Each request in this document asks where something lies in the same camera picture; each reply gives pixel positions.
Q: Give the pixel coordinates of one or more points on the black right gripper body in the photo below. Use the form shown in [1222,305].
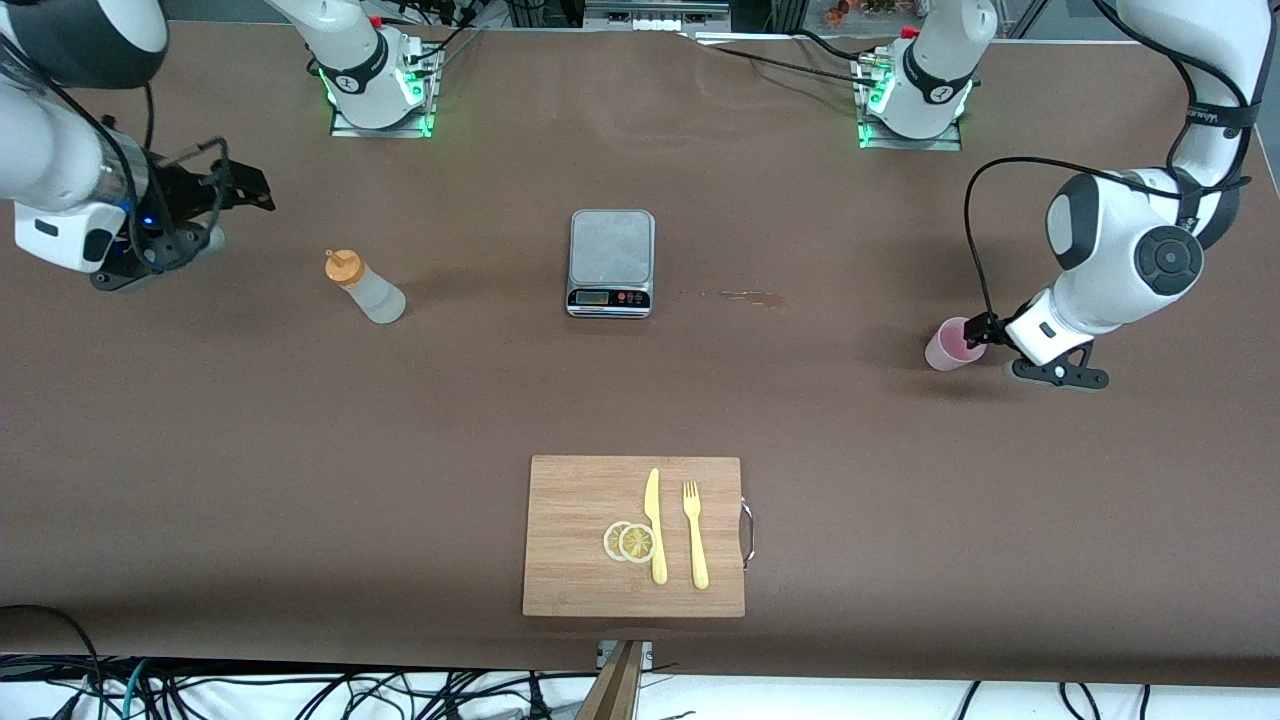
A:
[178,195]

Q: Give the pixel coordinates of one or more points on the pink plastic cup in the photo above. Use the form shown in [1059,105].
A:
[945,350]

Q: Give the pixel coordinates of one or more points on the sauce bottle with orange cap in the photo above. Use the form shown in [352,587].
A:
[375,295]

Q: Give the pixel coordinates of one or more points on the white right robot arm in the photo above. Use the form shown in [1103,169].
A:
[60,150]

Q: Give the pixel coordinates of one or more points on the yellow plastic fork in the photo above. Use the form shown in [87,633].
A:
[697,540]

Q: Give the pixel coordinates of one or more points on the silver digital kitchen scale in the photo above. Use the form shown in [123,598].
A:
[611,250]

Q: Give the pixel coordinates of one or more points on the yellow plastic knife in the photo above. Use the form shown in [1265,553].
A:
[655,520]

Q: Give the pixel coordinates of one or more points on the lemon slice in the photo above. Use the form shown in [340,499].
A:
[637,543]
[610,541]

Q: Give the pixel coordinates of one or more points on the white power strip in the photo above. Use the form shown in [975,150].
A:
[650,20]

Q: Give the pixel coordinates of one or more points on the wooden cutting board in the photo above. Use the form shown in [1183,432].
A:
[580,530]

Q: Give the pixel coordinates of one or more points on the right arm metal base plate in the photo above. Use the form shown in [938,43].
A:
[380,130]

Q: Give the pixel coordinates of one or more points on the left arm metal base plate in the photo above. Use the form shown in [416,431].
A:
[910,143]

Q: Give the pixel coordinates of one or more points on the small metal bracket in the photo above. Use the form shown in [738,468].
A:
[646,655]

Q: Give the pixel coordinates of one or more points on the wooden post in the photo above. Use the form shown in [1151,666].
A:
[612,690]

